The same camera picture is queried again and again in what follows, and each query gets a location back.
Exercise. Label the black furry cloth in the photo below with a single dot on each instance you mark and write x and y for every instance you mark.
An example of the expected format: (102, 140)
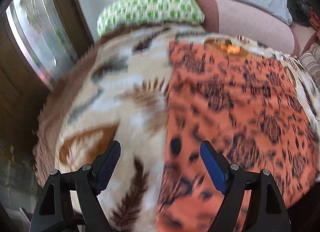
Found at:
(300, 11)

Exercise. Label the wooden stained glass door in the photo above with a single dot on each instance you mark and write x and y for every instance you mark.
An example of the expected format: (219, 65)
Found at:
(41, 41)

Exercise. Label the orange cloth pile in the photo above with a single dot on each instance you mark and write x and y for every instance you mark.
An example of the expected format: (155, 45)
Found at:
(314, 20)

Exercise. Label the orange floral blouse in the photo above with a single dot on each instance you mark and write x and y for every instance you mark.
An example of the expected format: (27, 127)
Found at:
(247, 107)

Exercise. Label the striped beige pillow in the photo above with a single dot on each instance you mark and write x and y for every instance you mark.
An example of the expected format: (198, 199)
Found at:
(311, 62)

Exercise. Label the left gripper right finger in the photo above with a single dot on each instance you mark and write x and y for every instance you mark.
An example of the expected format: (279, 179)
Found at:
(266, 209)

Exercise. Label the leaf pattern blanket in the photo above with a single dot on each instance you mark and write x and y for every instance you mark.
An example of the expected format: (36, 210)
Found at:
(119, 91)

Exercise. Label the green checkered pillow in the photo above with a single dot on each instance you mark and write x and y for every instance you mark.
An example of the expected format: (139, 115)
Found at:
(137, 12)

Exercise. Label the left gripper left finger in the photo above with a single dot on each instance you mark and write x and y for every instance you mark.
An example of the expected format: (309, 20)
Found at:
(70, 199)

